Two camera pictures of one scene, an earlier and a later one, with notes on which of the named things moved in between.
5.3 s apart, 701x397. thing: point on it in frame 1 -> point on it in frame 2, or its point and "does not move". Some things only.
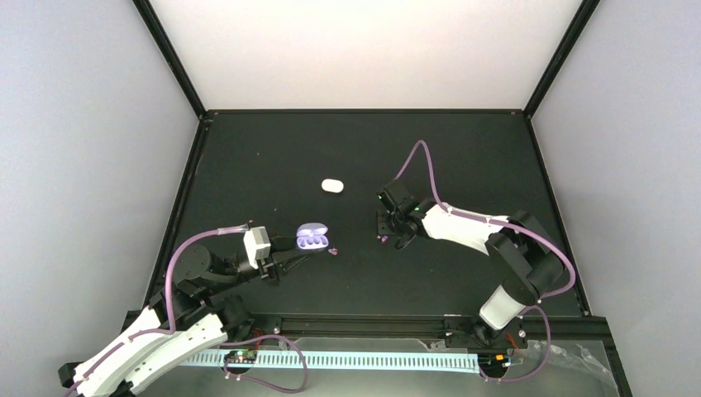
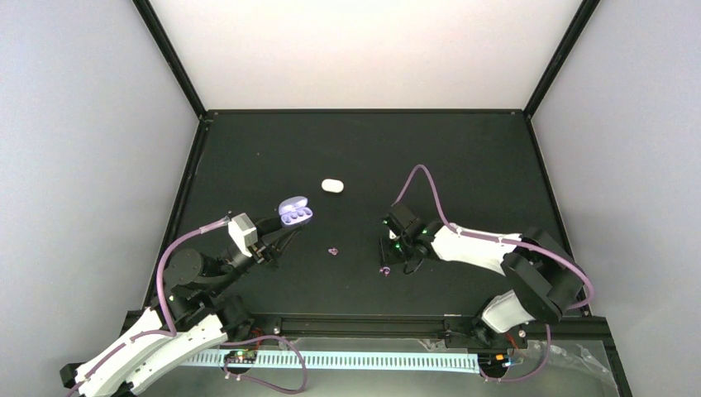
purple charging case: [312, 236] -> [293, 211]
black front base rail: [361, 326] does not move
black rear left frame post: [169, 48] does not move
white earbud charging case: [331, 185] does not move
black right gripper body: [389, 227] -> [398, 252]
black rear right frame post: [584, 12] does not move
